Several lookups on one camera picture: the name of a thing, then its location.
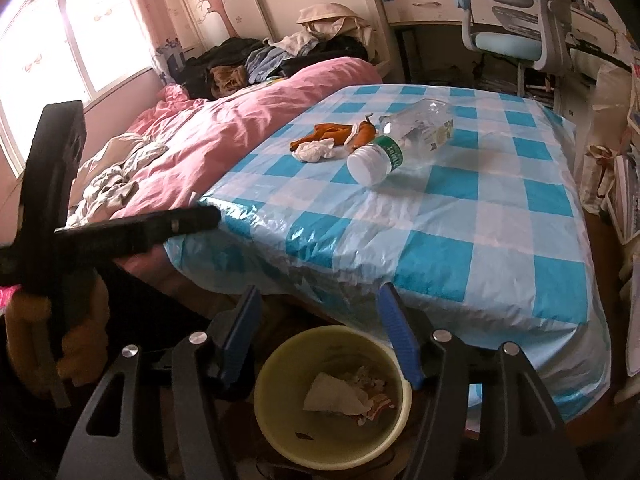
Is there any grey and blue desk chair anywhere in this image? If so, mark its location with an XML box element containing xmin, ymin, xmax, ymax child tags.
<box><xmin>447</xmin><ymin>0</ymin><xmax>573</xmax><ymax>106</ymax></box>

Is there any yellow plastic bin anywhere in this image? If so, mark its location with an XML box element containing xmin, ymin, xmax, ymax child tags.
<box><xmin>253</xmin><ymin>325</ymin><xmax>413</xmax><ymax>461</ymax></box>

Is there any person's left hand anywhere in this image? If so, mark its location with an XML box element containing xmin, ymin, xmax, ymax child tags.
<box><xmin>9</xmin><ymin>275</ymin><xmax>109</xmax><ymax>397</ymax></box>

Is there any clear plastic bottle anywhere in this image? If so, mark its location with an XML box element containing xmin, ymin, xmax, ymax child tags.
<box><xmin>346</xmin><ymin>99</ymin><xmax>455</xmax><ymax>186</ymax></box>

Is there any flat white tissue paper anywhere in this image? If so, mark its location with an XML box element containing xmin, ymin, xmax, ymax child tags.
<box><xmin>303</xmin><ymin>372</ymin><xmax>371</xmax><ymax>416</ymax></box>

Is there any stack of white books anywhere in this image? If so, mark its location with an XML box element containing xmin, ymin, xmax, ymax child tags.
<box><xmin>605</xmin><ymin>155</ymin><xmax>640</xmax><ymax>246</ymax></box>

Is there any red and white wrapper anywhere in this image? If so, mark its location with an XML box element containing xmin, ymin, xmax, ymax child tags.
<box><xmin>350</xmin><ymin>365</ymin><xmax>396</xmax><ymax>423</ymax></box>

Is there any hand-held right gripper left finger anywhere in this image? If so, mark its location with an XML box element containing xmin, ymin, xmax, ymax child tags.
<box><xmin>55</xmin><ymin>285</ymin><xmax>264</xmax><ymax>480</ymax></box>

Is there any white desk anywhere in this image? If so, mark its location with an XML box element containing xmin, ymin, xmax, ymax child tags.
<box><xmin>375</xmin><ymin>0</ymin><xmax>631</xmax><ymax>58</ymax></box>

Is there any window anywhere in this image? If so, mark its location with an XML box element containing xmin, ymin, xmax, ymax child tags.
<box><xmin>0</xmin><ymin>0</ymin><xmax>153</xmax><ymax>161</ymax></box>

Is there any beige crumpled cloth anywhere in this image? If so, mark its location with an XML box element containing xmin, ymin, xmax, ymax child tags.
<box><xmin>67</xmin><ymin>132</ymin><xmax>168</xmax><ymax>226</ymax></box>

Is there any blue checked tablecloth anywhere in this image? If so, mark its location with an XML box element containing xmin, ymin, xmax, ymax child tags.
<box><xmin>162</xmin><ymin>84</ymin><xmax>613</xmax><ymax>423</ymax></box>

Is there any brown garment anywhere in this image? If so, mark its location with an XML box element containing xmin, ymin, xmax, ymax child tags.
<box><xmin>209</xmin><ymin>65</ymin><xmax>248</xmax><ymax>96</ymax></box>

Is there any blue castle cutout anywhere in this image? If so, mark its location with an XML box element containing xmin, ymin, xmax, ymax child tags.
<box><xmin>157</xmin><ymin>40</ymin><xmax>188</xmax><ymax>86</ymax></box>

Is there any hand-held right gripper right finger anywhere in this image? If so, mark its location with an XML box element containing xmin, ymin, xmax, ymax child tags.
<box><xmin>378</xmin><ymin>283</ymin><xmax>586</xmax><ymax>480</ymax></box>

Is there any pink duvet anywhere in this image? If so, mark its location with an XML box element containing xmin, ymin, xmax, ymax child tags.
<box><xmin>67</xmin><ymin>57</ymin><xmax>383</xmax><ymax>226</ymax></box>

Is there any beige folded cloth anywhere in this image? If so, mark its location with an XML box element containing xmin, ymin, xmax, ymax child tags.
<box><xmin>296</xmin><ymin>4</ymin><xmax>373</xmax><ymax>41</ymax></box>

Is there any pink curtain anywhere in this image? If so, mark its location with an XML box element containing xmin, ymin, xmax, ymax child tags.
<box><xmin>120</xmin><ymin>0</ymin><xmax>173</xmax><ymax>86</ymax></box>

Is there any orange fruit peel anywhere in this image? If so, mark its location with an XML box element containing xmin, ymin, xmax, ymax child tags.
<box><xmin>350</xmin><ymin>114</ymin><xmax>376</xmax><ymax>153</ymax></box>

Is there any pile of dark clothes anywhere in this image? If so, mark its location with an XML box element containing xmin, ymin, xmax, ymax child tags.
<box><xmin>177</xmin><ymin>30</ymin><xmax>373</xmax><ymax>98</ymax></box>

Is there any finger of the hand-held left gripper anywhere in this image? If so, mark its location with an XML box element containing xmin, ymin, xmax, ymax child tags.
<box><xmin>55</xmin><ymin>207</ymin><xmax>221</xmax><ymax>263</ymax></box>

